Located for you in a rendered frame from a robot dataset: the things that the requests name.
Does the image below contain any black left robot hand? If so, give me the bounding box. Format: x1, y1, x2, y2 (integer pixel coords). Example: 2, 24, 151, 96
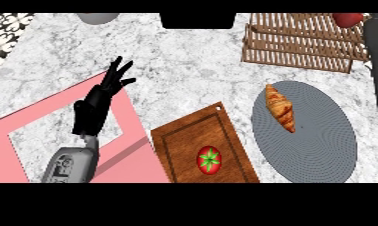
71, 55, 138, 137

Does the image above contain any wooden slatted tiered shelf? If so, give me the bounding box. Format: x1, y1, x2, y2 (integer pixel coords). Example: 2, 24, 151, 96
241, 13, 373, 75

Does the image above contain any grey oval placemat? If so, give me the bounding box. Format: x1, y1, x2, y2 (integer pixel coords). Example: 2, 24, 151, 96
251, 80, 359, 184

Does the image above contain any red bell pepper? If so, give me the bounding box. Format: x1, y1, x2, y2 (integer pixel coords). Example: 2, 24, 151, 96
331, 13, 367, 29

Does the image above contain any brown wooden cutting board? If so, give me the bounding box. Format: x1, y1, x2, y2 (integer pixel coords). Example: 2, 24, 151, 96
150, 101, 262, 184

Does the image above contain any grey round bowl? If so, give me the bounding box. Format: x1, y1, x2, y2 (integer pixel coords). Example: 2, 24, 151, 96
76, 13, 121, 25

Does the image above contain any black and white patterned tile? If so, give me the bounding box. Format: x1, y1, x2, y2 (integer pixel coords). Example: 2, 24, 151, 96
0, 13, 37, 60

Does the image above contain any red tomato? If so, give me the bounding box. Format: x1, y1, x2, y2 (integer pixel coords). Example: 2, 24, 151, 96
197, 145, 223, 176

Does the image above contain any black appliance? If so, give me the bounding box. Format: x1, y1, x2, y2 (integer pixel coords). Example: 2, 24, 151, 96
158, 13, 238, 30

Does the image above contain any golden croissant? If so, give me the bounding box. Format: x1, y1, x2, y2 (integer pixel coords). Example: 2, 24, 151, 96
265, 83, 297, 134

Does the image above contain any dark grey upright panel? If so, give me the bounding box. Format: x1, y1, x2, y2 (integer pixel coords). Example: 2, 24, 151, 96
362, 13, 378, 99

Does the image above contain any pink square frame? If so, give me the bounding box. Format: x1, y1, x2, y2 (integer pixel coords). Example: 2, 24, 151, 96
0, 71, 175, 184

